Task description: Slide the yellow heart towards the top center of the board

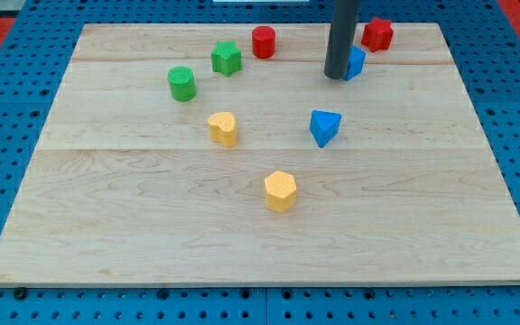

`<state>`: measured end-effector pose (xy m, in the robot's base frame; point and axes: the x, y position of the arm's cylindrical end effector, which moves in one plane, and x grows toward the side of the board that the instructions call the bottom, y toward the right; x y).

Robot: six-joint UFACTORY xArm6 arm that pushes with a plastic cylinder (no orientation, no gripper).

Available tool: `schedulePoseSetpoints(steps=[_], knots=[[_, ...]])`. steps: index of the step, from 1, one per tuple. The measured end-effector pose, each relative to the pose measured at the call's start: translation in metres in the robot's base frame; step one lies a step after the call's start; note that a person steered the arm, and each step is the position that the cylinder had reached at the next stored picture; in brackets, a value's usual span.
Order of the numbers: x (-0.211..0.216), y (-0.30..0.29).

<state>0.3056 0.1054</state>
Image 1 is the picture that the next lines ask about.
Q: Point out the yellow heart block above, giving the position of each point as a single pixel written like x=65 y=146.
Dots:
x=223 y=128

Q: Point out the wooden board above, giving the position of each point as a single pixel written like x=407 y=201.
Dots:
x=125 y=188

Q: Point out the yellow hexagon block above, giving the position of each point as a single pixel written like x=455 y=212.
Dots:
x=280 y=191

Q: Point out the blue triangle block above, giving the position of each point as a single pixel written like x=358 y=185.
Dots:
x=324 y=126

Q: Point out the green star block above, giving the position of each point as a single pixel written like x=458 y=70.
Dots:
x=226 y=58

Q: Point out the green cylinder block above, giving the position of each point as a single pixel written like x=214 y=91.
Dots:
x=182 y=83

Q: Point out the red cylinder block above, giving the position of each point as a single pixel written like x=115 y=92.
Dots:
x=263 y=42

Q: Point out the blue cube block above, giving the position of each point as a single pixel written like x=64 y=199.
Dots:
x=356 y=62

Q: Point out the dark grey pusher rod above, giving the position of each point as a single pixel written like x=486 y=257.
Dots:
x=341 y=36

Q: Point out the red star block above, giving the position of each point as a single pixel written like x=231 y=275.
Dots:
x=378 y=34

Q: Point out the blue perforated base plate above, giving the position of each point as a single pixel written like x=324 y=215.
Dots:
x=484 y=42

